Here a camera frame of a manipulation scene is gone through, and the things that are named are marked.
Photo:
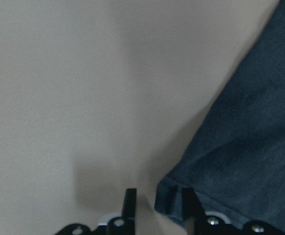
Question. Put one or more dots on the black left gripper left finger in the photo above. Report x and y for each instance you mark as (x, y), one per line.
(120, 224)

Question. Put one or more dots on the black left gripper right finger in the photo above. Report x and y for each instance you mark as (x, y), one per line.
(197, 222)

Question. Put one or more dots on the black printed t-shirt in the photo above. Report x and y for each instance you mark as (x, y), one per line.
(235, 162)

